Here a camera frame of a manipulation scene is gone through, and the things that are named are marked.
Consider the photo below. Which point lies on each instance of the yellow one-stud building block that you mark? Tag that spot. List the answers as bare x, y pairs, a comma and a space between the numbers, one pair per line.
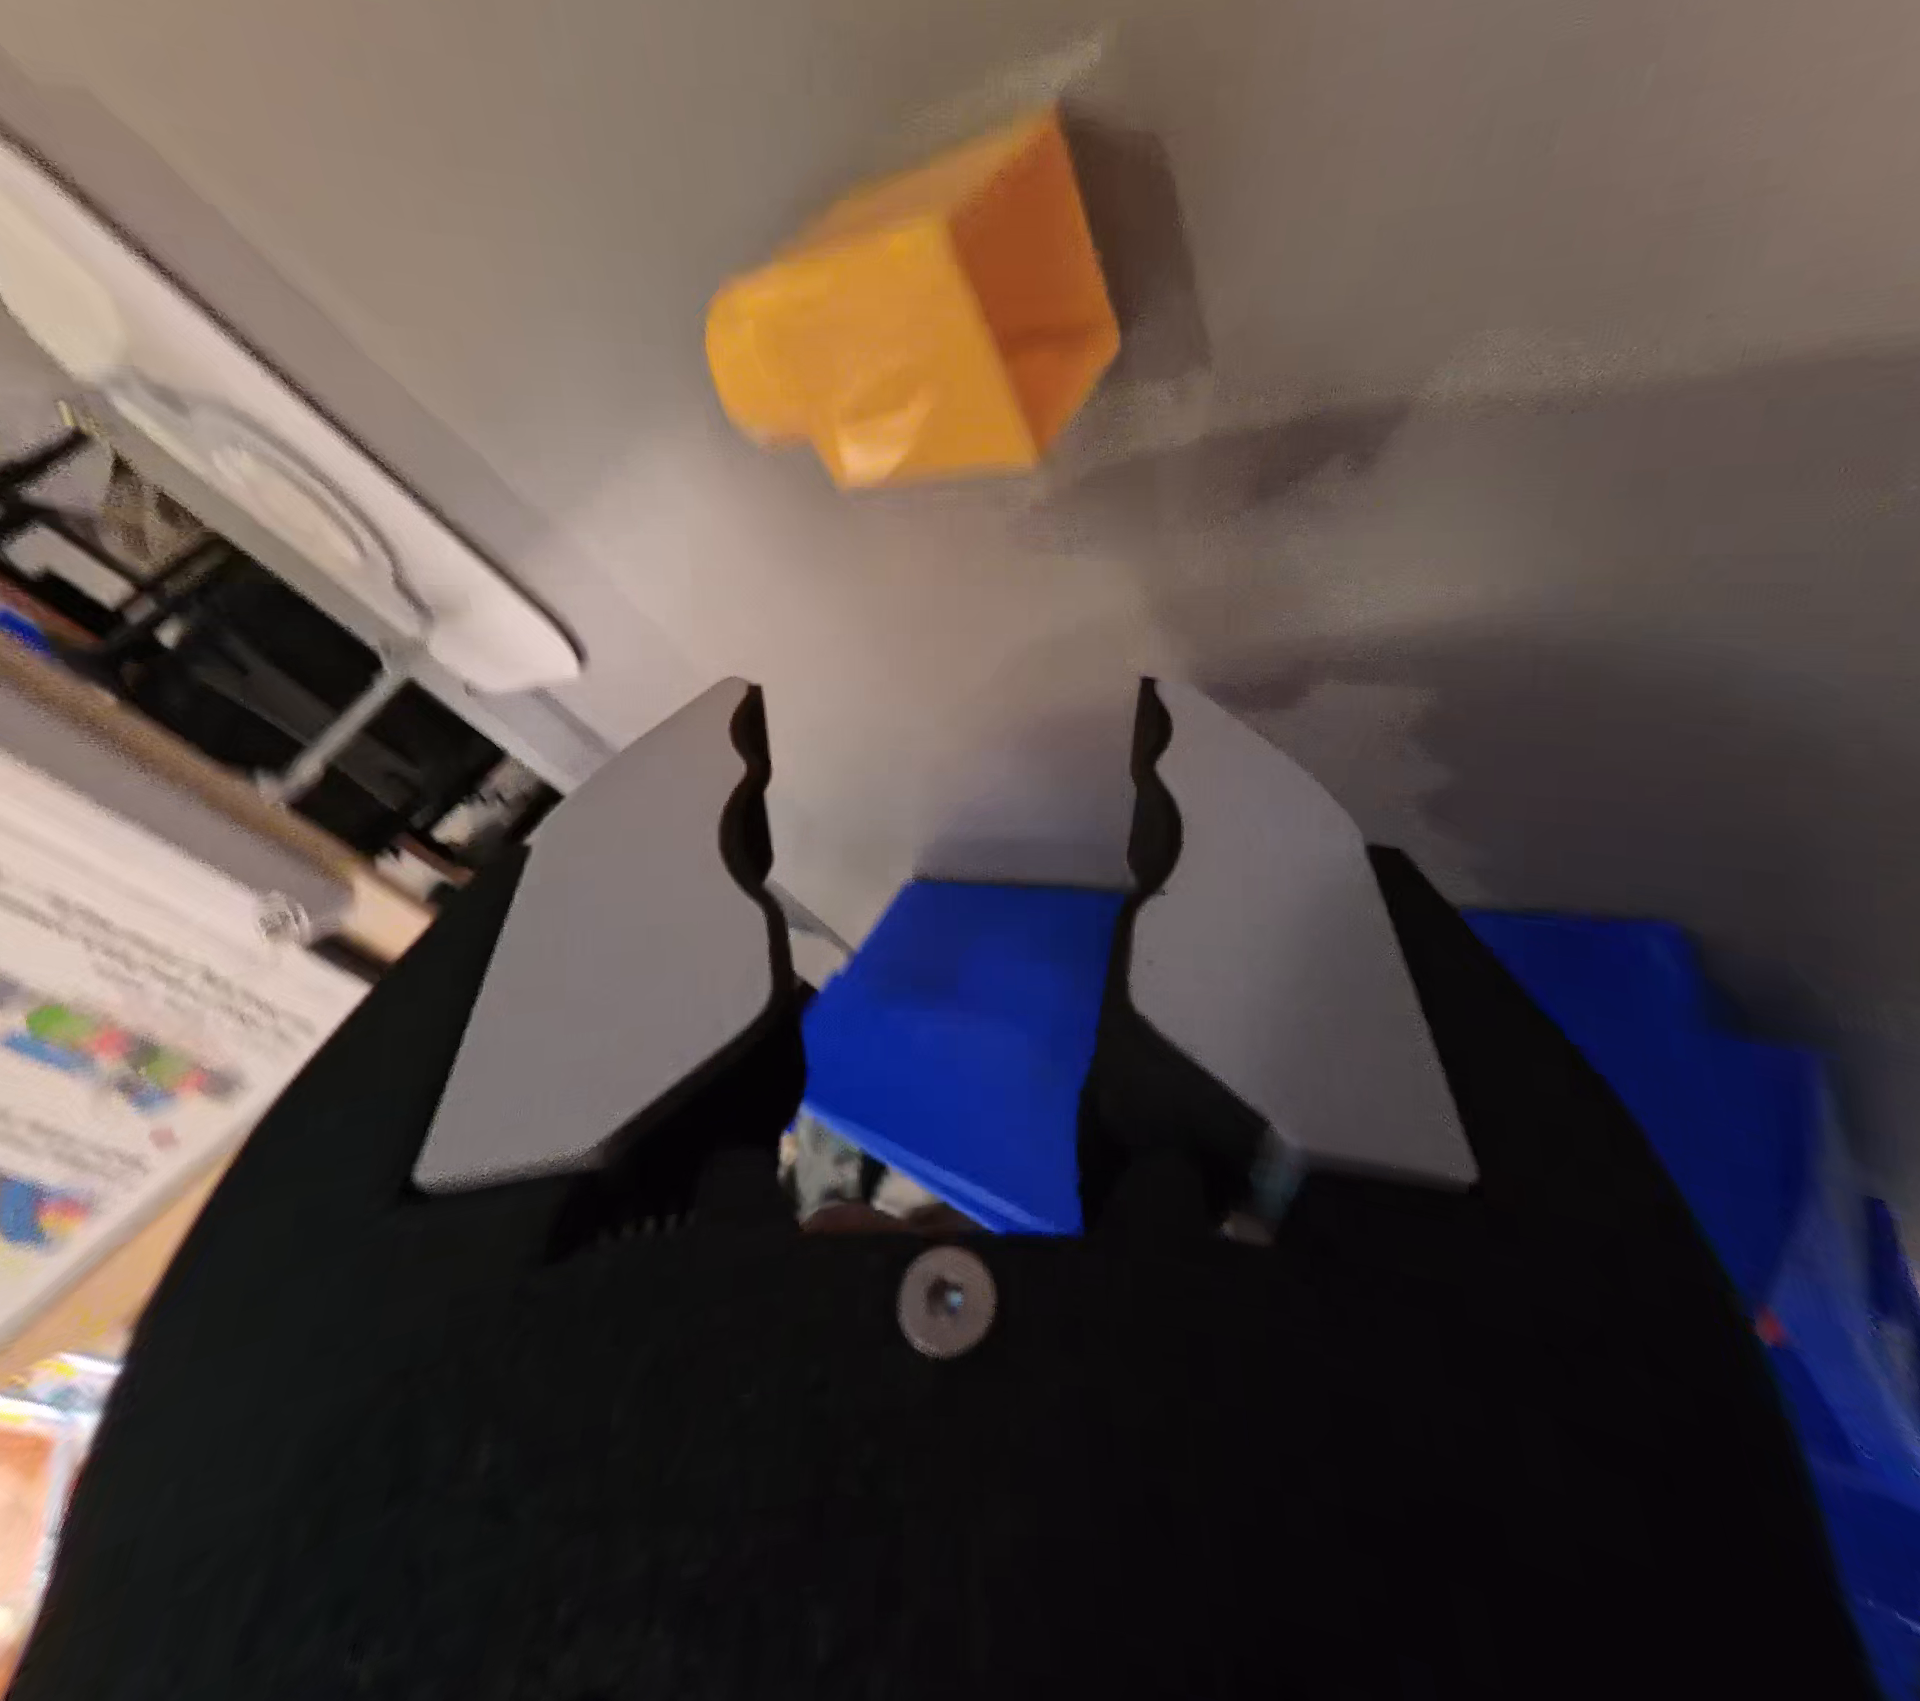
898, 336

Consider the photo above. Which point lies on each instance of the blue plastic bin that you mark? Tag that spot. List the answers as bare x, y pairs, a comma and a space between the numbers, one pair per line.
944, 1056

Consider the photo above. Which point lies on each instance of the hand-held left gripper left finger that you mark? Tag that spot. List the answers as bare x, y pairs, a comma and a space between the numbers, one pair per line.
600, 983

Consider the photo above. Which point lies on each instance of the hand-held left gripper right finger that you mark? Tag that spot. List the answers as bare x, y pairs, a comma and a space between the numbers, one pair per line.
1288, 983

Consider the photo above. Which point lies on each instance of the white document stand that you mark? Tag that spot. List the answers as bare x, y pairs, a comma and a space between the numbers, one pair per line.
300, 484

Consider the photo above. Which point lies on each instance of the printed instruction sheet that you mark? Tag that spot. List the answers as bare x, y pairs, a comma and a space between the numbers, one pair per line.
120, 1056

